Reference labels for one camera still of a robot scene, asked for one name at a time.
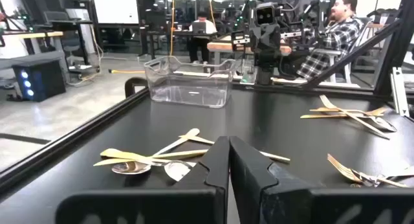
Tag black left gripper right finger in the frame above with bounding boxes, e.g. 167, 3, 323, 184
229, 135, 414, 224

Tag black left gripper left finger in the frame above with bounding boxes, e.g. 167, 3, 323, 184
55, 135, 231, 224

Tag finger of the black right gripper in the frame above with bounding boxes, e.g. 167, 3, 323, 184
268, 25, 279, 50
259, 25, 270, 50

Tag gold knife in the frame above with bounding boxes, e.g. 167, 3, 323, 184
179, 134, 291, 162
99, 148, 155, 162
300, 113, 386, 120
93, 148, 210, 168

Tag gold fork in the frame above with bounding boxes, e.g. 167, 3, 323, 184
309, 106, 388, 117
318, 94, 391, 140
326, 153, 411, 189

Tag person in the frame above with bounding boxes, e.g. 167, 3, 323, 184
188, 11, 219, 65
296, 0, 365, 81

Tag white chair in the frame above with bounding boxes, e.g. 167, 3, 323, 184
309, 16, 373, 85

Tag clear plastic bin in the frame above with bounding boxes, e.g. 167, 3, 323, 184
143, 54, 237, 109

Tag black table clamp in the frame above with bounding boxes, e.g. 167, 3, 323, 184
124, 76, 149, 99

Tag whiteboard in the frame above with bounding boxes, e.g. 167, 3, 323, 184
91, 0, 140, 25

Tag black standing desk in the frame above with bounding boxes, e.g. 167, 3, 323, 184
43, 10, 102, 73

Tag black computer tower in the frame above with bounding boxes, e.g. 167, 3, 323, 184
11, 58, 68, 103

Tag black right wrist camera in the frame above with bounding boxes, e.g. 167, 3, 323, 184
254, 3, 279, 27

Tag orange hanging cable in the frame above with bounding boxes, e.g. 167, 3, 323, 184
208, 0, 217, 28

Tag black frame strut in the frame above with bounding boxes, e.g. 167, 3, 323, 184
302, 18, 404, 90

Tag yellow hanging cable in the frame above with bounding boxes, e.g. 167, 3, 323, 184
169, 0, 176, 56

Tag black frame post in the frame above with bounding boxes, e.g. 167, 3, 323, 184
373, 0, 414, 98

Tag yellow floor cable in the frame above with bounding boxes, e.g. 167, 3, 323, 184
107, 68, 147, 75

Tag white metal bracket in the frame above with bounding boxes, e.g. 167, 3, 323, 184
389, 66, 411, 118

